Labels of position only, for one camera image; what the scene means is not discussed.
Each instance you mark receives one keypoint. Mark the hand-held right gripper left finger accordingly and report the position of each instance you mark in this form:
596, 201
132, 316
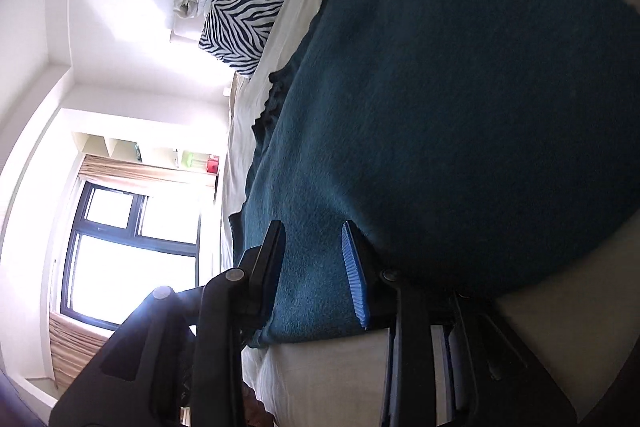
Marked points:
270, 277

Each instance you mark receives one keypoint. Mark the green lamp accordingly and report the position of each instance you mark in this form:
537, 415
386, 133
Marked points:
192, 158

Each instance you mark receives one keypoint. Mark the black framed window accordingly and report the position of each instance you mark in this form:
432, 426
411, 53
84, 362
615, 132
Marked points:
125, 272

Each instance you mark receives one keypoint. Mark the red box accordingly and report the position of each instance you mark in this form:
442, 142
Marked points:
213, 166

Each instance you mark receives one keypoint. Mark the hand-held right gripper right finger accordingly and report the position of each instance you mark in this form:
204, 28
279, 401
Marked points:
355, 277

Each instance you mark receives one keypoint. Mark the bed with beige sheet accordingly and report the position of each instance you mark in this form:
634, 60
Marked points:
320, 382

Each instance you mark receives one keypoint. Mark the dark green sweater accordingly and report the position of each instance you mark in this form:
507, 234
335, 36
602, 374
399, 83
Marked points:
450, 107

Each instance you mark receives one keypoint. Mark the beige curtain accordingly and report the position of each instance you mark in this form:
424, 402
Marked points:
150, 172
75, 352

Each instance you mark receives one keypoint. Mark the white wall shelf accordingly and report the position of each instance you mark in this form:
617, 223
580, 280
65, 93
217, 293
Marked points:
115, 147

